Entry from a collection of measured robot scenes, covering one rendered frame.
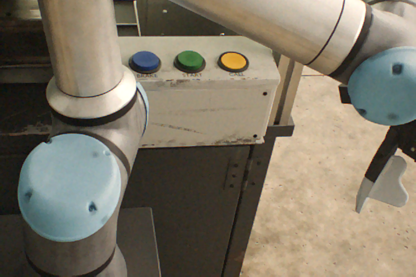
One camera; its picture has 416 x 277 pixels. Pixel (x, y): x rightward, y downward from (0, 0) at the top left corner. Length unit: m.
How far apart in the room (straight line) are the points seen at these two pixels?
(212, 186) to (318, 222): 0.79
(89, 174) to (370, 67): 0.37
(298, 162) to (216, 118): 1.13
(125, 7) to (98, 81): 0.61
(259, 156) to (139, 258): 0.39
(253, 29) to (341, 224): 1.56
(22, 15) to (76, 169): 0.50
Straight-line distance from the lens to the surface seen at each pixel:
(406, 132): 0.89
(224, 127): 1.18
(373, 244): 2.14
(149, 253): 1.06
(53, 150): 0.87
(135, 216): 1.10
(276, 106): 1.24
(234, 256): 1.59
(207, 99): 1.13
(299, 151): 2.31
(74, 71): 0.87
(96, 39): 0.85
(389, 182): 0.92
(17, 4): 1.32
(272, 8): 0.62
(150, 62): 1.10
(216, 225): 1.48
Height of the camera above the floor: 1.61
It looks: 43 degrees down
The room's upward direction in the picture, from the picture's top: 10 degrees clockwise
